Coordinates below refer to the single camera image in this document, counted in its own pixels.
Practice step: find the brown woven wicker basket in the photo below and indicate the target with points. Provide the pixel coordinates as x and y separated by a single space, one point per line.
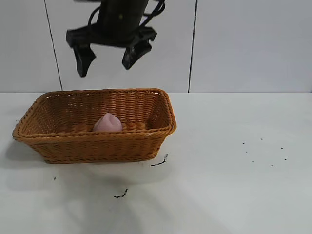
97 148

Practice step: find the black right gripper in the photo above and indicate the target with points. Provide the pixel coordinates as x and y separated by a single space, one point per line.
117 22

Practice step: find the pink peach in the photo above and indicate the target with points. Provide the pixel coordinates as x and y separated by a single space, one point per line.
107 124

